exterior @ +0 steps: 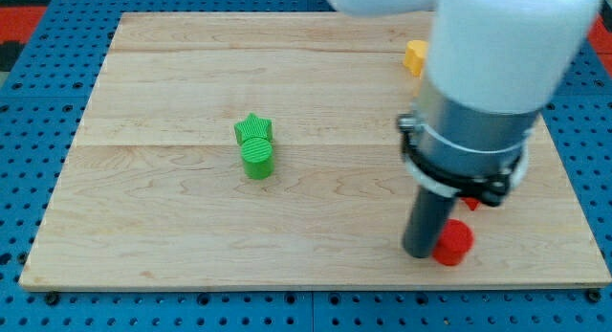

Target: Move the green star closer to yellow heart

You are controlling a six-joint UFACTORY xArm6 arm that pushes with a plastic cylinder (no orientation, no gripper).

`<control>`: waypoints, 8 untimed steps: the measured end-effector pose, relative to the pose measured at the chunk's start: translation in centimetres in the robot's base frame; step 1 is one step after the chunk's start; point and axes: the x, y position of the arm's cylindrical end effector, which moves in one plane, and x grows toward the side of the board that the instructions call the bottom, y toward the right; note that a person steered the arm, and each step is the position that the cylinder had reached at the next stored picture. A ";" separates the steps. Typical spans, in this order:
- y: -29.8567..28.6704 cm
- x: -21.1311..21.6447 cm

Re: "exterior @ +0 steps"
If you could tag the light wooden board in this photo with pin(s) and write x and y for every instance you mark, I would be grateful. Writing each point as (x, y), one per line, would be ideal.
(153, 195)

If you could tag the small red block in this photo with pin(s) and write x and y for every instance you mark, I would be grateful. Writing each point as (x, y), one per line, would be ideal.
(472, 203)

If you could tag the green cylinder block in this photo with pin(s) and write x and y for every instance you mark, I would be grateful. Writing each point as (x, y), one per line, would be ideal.
(257, 158)

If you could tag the red cylinder block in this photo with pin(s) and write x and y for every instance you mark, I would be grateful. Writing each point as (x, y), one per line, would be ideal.
(454, 243)

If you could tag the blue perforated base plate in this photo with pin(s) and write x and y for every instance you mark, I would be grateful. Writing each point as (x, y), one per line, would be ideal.
(42, 101)

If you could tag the green star block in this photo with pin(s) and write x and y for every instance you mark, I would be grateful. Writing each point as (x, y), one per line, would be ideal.
(253, 127)

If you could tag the yellow heart block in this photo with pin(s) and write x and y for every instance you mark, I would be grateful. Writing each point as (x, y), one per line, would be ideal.
(415, 56)

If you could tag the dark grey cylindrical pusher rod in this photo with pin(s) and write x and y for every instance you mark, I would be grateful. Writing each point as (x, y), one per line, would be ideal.
(428, 216)

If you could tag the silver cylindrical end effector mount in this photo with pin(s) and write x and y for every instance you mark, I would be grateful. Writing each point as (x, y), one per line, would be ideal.
(455, 150)

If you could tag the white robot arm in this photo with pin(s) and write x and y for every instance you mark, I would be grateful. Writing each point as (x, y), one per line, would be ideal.
(491, 66)

